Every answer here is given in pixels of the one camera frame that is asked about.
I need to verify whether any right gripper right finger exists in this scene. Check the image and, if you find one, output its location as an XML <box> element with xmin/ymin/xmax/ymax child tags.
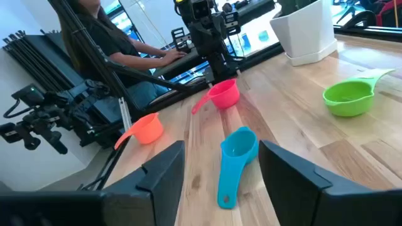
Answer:
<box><xmin>258</xmin><ymin>139</ymin><xmax>373</xmax><ymax>226</ymax></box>

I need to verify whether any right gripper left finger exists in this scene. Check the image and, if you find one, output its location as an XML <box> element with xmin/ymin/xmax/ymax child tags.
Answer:
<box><xmin>103</xmin><ymin>140</ymin><xmax>186</xmax><ymax>226</ymax></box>

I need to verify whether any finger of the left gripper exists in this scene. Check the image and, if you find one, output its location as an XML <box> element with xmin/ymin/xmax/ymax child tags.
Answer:
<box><xmin>224</xmin><ymin>11</ymin><xmax>242</xmax><ymax>36</ymax></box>
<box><xmin>170</xmin><ymin>26</ymin><xmax>193</xmax><ymax>53</ymax></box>

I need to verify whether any orange measuring cup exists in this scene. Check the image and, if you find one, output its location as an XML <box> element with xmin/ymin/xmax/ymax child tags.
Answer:
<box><xmin>114</xmin><ymin>112</ymin><xmax>165</xmax><ymax>151</ymax></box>

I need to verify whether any teal measuring cup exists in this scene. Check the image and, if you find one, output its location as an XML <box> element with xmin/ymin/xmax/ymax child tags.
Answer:
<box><xmin>217</xmin><ymin>126</ymin><xmax>259</xmax><ymax>210</ymax></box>

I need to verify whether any pink measuring cup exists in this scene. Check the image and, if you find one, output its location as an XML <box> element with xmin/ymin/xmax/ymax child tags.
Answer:
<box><xmin>191</xmin><ymin>78</ymin><xmax>241</xmax><ymax>116</ymax></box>

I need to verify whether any green measuring cup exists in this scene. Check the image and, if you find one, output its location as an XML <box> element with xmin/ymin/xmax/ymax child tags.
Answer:
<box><xmin>322</xmin><ymin>68</ymin><xmax>396</xmax><ymax>117</ymax></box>

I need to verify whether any green cactus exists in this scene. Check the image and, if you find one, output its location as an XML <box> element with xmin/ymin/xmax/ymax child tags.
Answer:
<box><xmin>278</xmin><ymin>0</ymin><xmax>318</xmax><ymax>17</ymax></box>

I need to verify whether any person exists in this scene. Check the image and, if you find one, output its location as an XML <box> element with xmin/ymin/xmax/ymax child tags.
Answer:
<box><xmin>58</xmin><ymin>0</ymin><xmax>189</xmax><ymax>110</ymax></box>

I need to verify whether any white planter pot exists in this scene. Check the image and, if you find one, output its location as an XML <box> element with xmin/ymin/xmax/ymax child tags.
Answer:
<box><xmin>269</xmin><ymin>0</ymin><xmax>339</xmax><ymax>67</ymax></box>

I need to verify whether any black folded stand bundle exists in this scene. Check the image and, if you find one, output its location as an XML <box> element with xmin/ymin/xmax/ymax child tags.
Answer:
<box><xmin>2</xmin><ymin>30</ymin><xmax>85</xmax><ymax>94</ymax></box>

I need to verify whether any red tool cart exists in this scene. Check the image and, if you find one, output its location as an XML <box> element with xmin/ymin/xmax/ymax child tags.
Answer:
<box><xmin>375</xmin><ymin>0</ymin><xmax>402</xmax><ymax>28</ymax></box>

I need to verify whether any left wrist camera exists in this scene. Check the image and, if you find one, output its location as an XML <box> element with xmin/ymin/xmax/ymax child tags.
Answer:
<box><xmin>190</xmin><ymin>0</ymin><xmax>212</xmax><ymax>20</ymax></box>

